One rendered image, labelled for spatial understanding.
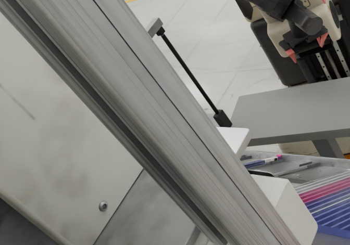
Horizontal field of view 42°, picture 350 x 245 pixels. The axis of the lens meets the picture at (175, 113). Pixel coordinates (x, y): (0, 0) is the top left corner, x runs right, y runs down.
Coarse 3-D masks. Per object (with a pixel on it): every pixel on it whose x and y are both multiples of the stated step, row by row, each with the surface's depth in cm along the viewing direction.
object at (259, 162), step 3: (276, 156) 128; (279, 156) 128; (279, 159) 128; (249, 162) 120; (252, 162) 119; (255, 162) 120; (258, 162) 121; (261, 162) 122; (264, 162) 123; (246, 165) 117; (249, 165) 118; (252, 165) 119; (255, 165) 120; (246, 168) 117
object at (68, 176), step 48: (0, 48) 34; (0, 96) 34; (48, 96) 37; (0, 144) 34; (48, 144) 37; (96, 144) 40; (240, 144) 39; (0, 192) 34; (48, 192) 37; (96, 192) 40; (144, 192) 41; (0, 240) 49; (48, 240) 44; (96, 240) 40; (144, 240) 37; (192, 240) 35
